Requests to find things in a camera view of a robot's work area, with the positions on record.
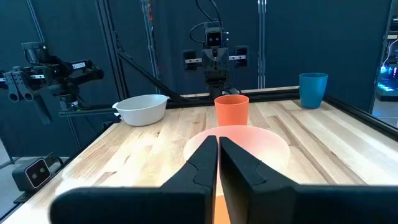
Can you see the orange plastic cup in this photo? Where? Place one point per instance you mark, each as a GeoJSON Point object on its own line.
{"type": "Point", "coordinates": [231, 110]}

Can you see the silver frame post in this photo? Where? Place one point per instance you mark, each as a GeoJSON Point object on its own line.
{"type": "Point", "coordinates": [261, 43]}

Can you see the pink plastic bowl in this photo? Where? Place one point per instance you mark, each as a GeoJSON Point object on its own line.
{"type": "Point", "coordinates": [264, 146]}

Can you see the black frame post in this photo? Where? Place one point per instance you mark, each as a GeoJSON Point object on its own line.
{"type": "Point", "coordinates": [112, 46]}

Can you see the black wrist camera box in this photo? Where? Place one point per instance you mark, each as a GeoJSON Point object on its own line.
{"type": "Point", "coordinates": [214, 38]}

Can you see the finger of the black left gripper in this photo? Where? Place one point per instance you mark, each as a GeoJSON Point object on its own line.
{"type": "Point", "coordinates": [189, 59]}
{"type": "Point", "coordinates": [241, 56]}

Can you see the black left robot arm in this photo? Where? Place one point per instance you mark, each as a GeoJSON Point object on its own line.
{"type": "Point", "coordinates": [217, 84]}

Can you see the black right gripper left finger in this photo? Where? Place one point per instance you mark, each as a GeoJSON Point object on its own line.
{"type": "Point", "coordinates": [186, 199]}

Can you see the lit background equipment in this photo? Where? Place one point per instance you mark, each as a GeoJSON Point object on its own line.
{"type": "Point", "coordinates": [388, 77]}

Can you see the white plastic bowl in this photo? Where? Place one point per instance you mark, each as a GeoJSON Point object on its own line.
{"type": "Point", "coordinates": [141, 112]}

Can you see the black diagonal frame strut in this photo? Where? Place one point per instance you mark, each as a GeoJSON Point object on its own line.
{"type": "Point", "coordinates": [149, 76]}

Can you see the black table-level camera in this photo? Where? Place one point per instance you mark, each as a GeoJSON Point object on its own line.
{"type": "Point", "coordinates": [32, 174]}

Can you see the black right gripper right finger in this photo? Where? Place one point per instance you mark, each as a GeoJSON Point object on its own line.
{"type": "Point", "coordinates": [264, 199]}

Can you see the blue plastic cup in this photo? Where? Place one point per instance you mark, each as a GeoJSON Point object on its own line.
{"type": "Point", "coordinates": [312, 91]}

